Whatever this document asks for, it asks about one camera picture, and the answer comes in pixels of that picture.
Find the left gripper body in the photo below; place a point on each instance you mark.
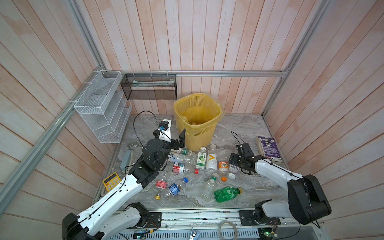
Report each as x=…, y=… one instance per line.
x=174, y=145

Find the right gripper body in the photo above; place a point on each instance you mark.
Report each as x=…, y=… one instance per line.
x=236, y=160

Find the white cap clear bottle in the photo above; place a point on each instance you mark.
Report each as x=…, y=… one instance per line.
x=233, y=170

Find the red label clear bottle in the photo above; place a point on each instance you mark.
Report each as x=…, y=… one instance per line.
x=183, y=168

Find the lime label white bottle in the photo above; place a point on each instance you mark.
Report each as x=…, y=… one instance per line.
x=201, y=158

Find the green soda bottle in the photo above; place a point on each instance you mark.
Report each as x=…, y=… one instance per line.
x=227, y=194

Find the green cap clear bottle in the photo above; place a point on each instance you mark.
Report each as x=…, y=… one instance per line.
x=209, y=188

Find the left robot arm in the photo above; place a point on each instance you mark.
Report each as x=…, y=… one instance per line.
x=100, y=221

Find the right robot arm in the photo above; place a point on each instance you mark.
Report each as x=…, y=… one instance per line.
x=306, y=202

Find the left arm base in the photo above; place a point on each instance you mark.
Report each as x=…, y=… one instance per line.
x=151, y=220

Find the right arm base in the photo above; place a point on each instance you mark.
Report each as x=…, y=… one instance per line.
x=257, y=217

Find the yellow ribbed trash bin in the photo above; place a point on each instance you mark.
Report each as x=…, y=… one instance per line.
x=194, y=143

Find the yellow plastic bin liner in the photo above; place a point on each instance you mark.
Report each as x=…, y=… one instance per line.
x=197, y=113

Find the crane label clear bottle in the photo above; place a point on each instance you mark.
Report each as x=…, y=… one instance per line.
x=184, y=151

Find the oolong tea label bottle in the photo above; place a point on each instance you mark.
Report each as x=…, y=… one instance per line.
x=180, y=158

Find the purple paperback book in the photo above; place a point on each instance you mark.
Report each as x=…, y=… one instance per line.
x=268, y=148

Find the yellow cap red bottle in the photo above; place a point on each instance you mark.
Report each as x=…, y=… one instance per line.
x=160, y=189

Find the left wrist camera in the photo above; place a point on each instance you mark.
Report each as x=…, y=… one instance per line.
x=165, y=130

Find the black mesh wall basket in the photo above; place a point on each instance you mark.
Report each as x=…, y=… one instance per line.
x=150, y=87

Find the white wire mesh shelf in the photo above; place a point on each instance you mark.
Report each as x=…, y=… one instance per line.
x=104, y=108

